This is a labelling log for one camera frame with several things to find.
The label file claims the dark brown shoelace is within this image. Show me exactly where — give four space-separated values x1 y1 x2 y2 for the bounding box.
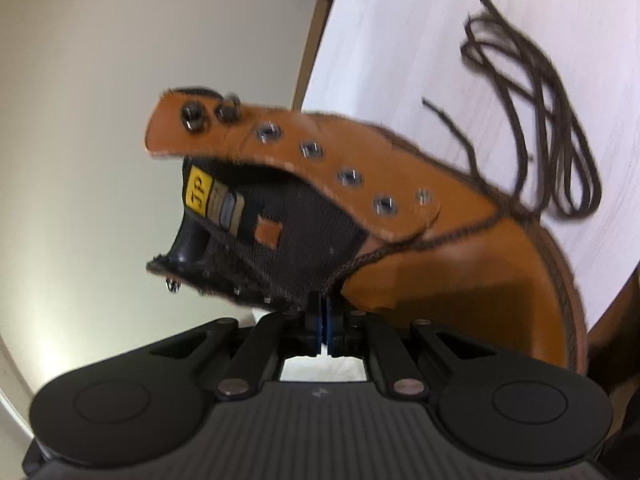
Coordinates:
420 0 603 221

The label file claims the tan leather boot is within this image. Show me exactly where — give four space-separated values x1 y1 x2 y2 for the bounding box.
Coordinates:
144 88 588 373

